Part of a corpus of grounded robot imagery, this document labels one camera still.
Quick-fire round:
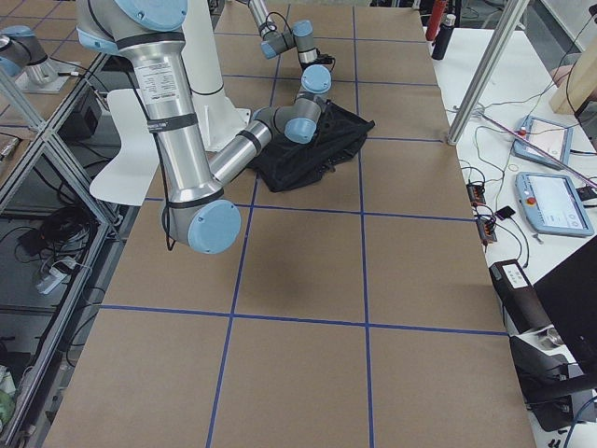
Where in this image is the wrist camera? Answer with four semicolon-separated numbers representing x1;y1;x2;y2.
315;53;336;66

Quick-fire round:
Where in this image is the upper teach pendant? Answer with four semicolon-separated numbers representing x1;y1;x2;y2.
512;116;573;169

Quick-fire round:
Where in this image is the orange circuit board lower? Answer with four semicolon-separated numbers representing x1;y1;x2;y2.
476;217;497;245

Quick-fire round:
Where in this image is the orange circuit board upper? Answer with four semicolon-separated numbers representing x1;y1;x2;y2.
466;183;487;206

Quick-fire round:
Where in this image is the black monitor stand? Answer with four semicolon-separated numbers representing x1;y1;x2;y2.
509;239;596;431

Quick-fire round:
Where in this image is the white power strip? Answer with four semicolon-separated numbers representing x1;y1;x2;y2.
36;262;71;295

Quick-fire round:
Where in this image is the black graphic t-shirt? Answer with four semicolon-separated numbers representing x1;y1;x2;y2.
248;100;375;192

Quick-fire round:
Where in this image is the black box with label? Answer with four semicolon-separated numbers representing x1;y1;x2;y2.
489;259;551;333

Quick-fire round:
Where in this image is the white chair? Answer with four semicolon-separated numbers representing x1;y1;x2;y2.
90;89;160;206

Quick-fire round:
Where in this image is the black water bottle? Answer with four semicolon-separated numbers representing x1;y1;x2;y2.
431;14;457;61

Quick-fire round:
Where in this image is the teach pendant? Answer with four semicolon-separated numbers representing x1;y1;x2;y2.
512;116;573;169
515;172;594;237

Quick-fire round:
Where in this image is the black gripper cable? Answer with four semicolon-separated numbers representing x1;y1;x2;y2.
125;55;178;253

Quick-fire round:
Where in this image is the orange circuit board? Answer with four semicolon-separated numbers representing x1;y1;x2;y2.
476;217;497;245
466;183;487;206

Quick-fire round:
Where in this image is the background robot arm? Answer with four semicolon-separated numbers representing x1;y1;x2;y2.
1;25;79;94

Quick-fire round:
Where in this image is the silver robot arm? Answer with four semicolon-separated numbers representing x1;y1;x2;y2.
76;1;331;254
242;0;335;70

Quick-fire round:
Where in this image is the aluminium frame post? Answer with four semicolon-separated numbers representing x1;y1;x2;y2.
446;0;530;146

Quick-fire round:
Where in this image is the lower teach pendant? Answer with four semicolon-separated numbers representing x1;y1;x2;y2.
515;172;594;237

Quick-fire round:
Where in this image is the red bottle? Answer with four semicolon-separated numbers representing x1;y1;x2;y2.
425;0;447;42

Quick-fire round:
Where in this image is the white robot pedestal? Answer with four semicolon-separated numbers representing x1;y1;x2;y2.
182;0;250;152

